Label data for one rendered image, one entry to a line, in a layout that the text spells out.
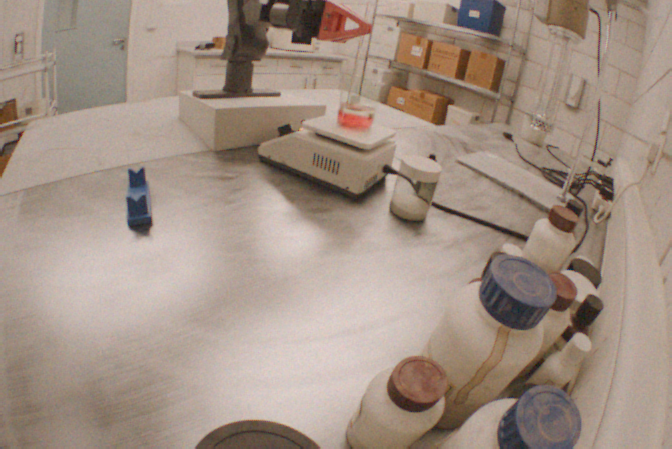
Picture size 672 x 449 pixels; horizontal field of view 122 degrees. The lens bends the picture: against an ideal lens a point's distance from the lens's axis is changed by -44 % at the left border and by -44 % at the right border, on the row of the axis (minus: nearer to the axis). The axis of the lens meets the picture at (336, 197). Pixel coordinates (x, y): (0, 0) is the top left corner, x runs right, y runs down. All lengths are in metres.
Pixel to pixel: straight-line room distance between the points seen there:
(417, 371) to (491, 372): 0.05
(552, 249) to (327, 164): 0.33
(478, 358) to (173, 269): 0.28
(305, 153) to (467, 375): 0.40
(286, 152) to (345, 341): 0.33
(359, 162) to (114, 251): 0.34
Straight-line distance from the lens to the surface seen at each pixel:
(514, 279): 0.19
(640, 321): 0.31
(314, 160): 0.50
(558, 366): 0.29
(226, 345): 0.28
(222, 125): 0.60
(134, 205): 0.41
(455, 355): 0.20
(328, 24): 0.53
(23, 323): 0.35
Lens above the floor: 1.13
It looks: 28 degrees down
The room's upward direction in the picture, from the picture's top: 11 degrees clockwise
